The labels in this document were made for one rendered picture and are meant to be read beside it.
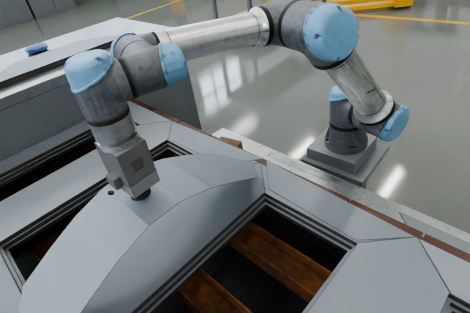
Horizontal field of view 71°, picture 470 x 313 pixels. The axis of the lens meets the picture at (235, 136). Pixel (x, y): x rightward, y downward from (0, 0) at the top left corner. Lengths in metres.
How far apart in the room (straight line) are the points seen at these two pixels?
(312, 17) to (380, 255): 0.52
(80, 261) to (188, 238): 0.25
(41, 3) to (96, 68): 8.82
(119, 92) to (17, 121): 0.91
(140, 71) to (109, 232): 0.32
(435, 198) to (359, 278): 1.50
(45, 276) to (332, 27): 0.77
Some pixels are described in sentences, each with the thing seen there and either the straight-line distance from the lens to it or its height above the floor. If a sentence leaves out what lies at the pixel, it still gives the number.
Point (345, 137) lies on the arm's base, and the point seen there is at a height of 0.79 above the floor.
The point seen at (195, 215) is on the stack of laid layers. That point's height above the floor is 0.85.
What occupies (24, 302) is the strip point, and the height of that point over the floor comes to 0.91.
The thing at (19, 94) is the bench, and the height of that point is 1.04.
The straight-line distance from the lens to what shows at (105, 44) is 1.63.
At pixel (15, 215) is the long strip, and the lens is 1.15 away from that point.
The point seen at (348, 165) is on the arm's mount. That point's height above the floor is 0.71.
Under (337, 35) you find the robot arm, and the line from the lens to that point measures 0.76.
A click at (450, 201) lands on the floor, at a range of 2.22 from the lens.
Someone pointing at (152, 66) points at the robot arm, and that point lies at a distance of 0.59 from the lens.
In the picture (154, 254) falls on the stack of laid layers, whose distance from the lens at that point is 0.84.
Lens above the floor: 1.48
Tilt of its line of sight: 34 degrees down
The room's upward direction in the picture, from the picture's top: 9 degrees counter-clockwise
